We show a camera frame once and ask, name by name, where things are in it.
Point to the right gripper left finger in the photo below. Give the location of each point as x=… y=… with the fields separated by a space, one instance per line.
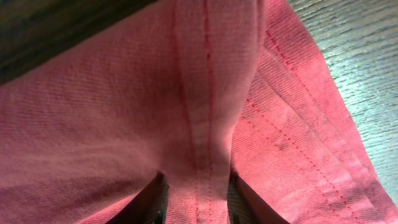
x=149 y=206

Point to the red t-shirt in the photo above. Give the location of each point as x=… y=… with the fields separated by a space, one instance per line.
x=196 y=90

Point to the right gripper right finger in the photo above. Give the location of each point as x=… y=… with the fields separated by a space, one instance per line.
x=245 y=206

